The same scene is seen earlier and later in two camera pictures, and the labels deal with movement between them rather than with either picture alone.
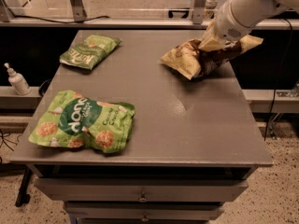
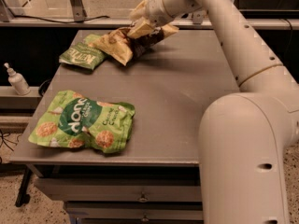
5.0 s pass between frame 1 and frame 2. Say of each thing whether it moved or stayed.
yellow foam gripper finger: moved
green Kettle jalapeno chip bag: stayed
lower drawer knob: stayed
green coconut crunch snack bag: stayed
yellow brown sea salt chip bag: moved
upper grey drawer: stayed
